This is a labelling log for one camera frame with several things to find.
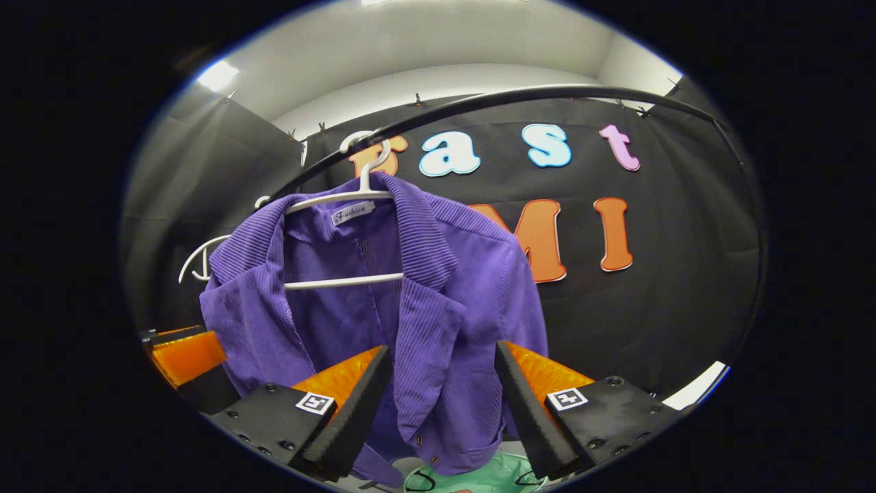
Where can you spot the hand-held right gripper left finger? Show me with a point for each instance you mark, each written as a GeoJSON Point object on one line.
{"type": "Point", "coordinates": [356, 418]}

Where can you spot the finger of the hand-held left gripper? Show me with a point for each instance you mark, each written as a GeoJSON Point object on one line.
{"type": "Point", "coordinates": [188, 356]}

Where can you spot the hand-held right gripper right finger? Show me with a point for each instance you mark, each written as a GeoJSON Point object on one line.
{"type": "Point", "coordinates": [527, 411]}

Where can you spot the green laundry hamper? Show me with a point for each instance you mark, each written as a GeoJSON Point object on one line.
{"type": "Point", "coordinates": [494, 476]}

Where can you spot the white plastic hanger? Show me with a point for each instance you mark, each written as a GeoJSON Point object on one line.
{"type": "Point", "coordinates": [213, 239]}
{"type": "Point", "coordinates": [366, 179]}

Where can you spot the white flat panel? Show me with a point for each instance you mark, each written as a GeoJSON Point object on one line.
{"type": "Point", "coordinates": [694, 387]}

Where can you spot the black backdrop cloth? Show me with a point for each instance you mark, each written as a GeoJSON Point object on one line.
{"type": "Point", "coordinates": [684, 308]}

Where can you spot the small ceiling light panel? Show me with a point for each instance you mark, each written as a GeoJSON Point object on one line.
{"type": "Point", "coordinates": [217, 75]}

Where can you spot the row of black cloth clips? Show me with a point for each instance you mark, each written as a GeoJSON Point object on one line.
{"type": "Point", "coordinates": [417, 100]}

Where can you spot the black clothes rail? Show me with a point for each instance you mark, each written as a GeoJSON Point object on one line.
{"type": "Point", "coordinates": [479, 99]}

